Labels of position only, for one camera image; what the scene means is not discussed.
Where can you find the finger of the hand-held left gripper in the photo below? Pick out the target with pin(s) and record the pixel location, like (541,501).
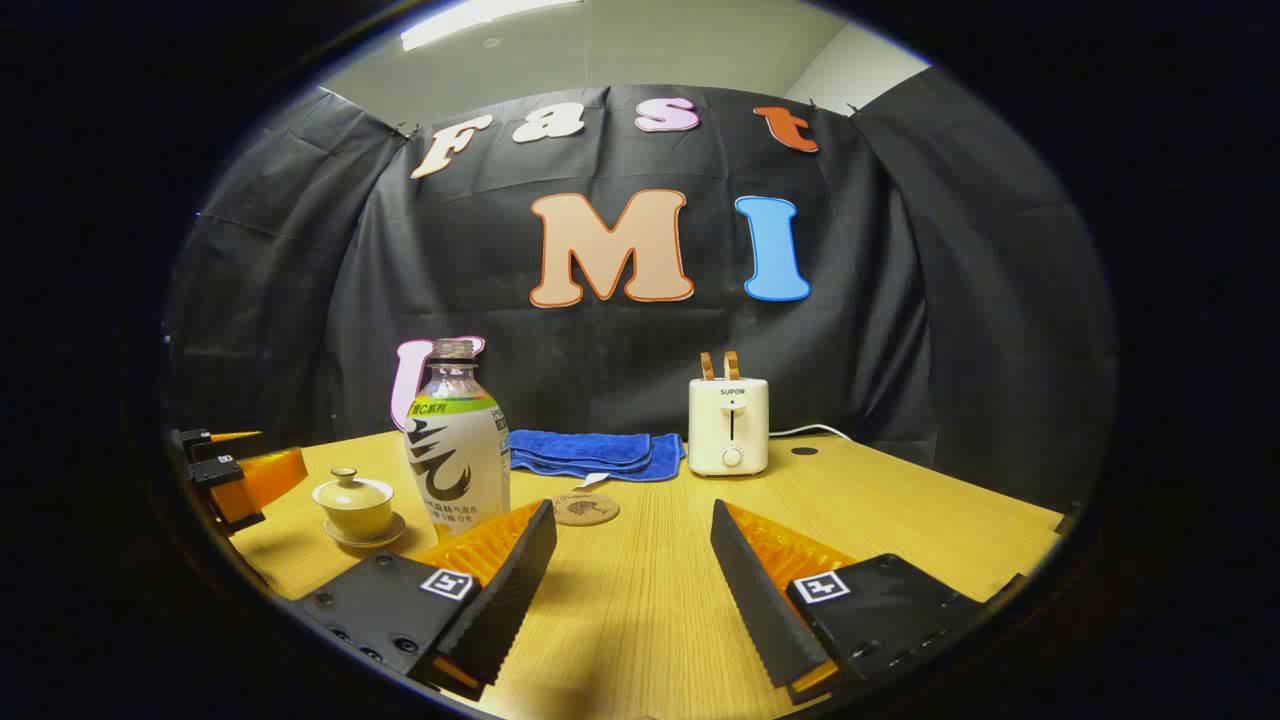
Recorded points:
(255,485)
(205,442)

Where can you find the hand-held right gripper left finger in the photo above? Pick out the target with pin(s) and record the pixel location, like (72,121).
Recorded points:
(515,590)

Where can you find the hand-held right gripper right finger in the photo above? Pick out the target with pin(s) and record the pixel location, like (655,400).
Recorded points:
(750,600)

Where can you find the round cork coaster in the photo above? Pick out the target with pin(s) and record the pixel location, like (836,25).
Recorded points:
(585,509)

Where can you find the labelled plastic water bottle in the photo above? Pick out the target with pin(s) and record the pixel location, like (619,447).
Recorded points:
(455,470)

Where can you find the cream saucer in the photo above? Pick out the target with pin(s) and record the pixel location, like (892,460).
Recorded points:
(385,538)

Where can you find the blue folded towel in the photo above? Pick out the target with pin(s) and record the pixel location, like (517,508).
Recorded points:
(600,452)

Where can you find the cream toaster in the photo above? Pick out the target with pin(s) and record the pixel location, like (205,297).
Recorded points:
(728,430)

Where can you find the bread slice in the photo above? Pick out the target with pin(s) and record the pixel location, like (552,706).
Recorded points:
(707,366)
(732,365)

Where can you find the black backdrop cloth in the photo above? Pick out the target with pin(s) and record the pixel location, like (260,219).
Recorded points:
(900,330)

